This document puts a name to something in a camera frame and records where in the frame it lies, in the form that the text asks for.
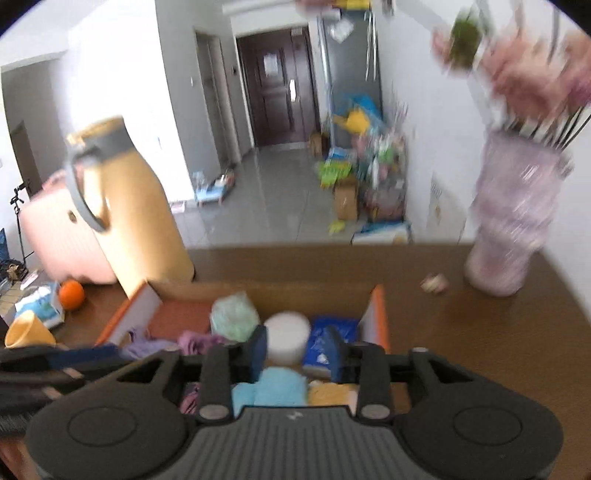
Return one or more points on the brown cardboard floor box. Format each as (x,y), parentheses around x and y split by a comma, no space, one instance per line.
(346,201)

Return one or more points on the purple woven sachet bag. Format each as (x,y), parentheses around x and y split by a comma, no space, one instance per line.
(190,399)

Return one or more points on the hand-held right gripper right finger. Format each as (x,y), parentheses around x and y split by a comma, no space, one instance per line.
(333,353)

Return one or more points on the lavender towel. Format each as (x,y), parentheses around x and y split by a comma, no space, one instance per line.
(141,344)

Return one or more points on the small printed box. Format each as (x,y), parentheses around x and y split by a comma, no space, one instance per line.
(39,307)

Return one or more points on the pile of colourful toys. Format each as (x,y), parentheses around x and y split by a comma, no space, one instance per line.
(378,152)

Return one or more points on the lavender ribbed vase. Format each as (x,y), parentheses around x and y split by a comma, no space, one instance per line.
(512,221)

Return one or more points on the yellow thermos jug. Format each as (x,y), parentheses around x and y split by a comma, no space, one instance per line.
(138,221)

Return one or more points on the small brown cardboard box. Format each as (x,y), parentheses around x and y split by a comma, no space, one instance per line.
(316,145)

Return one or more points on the yellow ceramic mug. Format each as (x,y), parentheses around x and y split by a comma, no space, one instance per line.
(27,333)

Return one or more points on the blue plastic packet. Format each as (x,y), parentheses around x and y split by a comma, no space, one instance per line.
(318,342)

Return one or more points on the red orange cardboard box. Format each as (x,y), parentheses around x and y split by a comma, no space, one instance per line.
(184,318)

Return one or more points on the white flat carton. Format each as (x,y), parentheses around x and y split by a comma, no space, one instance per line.
(381,234)

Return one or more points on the purple bath pouf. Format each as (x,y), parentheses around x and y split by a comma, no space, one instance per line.
(201,342)

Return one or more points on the grey side door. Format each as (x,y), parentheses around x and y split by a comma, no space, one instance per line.
(217,101)

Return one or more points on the blue white floor toy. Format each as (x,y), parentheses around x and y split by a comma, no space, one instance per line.
(213,189)

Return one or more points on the dark brown entrance door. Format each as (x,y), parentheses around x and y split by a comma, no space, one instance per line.
(277,92)

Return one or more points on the black tripod stand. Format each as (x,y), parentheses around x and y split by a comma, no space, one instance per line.
(18,207)

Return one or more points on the green bath pouf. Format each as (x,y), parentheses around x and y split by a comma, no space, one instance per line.
(234,317)

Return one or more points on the yellow soft sponge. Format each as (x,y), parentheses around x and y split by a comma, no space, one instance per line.
(332,396)

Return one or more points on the pink hard-shell suitcase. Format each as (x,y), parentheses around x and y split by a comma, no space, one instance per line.
(60,240)

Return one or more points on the small crumpled wrapper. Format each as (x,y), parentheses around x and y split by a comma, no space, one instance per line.
(434,283)

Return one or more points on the light blue bath pouf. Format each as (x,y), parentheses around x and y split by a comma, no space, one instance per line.
(277,388)

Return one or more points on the grey refrigerator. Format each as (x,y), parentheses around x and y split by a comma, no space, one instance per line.
(355,69)

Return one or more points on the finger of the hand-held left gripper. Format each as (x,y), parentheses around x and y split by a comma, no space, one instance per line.
(83,356)
(41,383)

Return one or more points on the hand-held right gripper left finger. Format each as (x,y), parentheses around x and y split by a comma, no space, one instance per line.
(258,353)

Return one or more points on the orange fruit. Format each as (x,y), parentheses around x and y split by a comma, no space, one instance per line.
(72,294)

